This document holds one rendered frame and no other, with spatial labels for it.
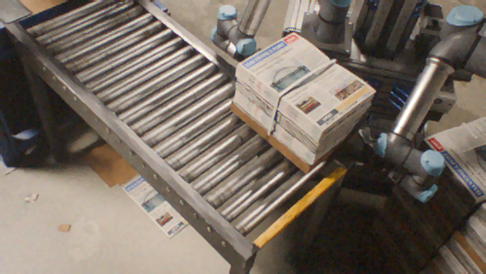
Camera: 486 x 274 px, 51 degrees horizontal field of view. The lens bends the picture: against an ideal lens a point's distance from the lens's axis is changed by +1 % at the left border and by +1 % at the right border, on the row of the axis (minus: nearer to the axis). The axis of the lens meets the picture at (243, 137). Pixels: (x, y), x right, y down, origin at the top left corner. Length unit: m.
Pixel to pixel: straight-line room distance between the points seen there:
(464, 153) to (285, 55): 0.72
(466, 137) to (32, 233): 1.88
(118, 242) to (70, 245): 0.21
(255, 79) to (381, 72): 0.78
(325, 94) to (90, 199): 1.38
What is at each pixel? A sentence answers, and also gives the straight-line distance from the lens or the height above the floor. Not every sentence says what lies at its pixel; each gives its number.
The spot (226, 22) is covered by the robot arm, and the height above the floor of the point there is 0.93.
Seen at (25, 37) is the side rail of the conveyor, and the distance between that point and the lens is 2.16.
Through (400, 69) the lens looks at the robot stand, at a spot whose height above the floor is 0.73.
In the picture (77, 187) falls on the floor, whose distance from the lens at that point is 2.62.
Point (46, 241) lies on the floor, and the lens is 2.50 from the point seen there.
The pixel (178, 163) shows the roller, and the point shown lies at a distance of 1.69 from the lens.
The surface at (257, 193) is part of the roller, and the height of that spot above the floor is 0.79.
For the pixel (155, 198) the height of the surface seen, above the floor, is 0.01.
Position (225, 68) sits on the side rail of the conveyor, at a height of 0.80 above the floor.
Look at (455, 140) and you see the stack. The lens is 1.98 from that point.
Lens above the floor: 2.16
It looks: 51 degrees down
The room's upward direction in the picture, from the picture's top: 10 degrees clockwise
